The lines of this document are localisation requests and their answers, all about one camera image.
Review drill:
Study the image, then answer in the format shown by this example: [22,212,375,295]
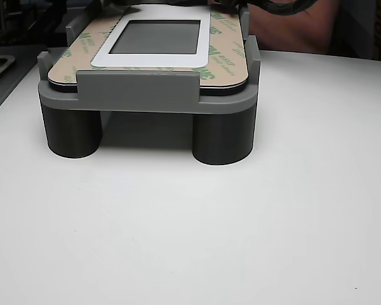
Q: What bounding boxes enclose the black braided cable loop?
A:
[241,0,320,16]

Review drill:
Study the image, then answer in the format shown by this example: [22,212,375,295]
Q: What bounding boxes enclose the white panel with grey window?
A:
[46,3,249,95]

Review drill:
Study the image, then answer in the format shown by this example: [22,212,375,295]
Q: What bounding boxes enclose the tan 3M protective film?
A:
[46,4,249,92]

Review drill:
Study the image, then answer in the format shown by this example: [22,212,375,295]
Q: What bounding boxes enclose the person forearm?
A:
[249,0,336,53]

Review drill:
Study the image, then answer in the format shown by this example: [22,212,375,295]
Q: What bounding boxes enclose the grey metal plate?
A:
[0,44,50,123]

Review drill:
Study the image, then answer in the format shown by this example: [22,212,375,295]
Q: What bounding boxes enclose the black background equipment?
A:
[0,0,69,48]

